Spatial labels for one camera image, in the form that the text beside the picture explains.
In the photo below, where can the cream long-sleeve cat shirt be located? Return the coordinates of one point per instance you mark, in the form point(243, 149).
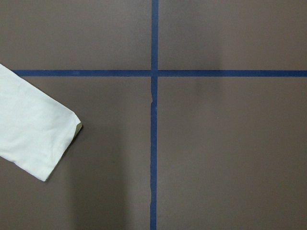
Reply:
point(35, 129)

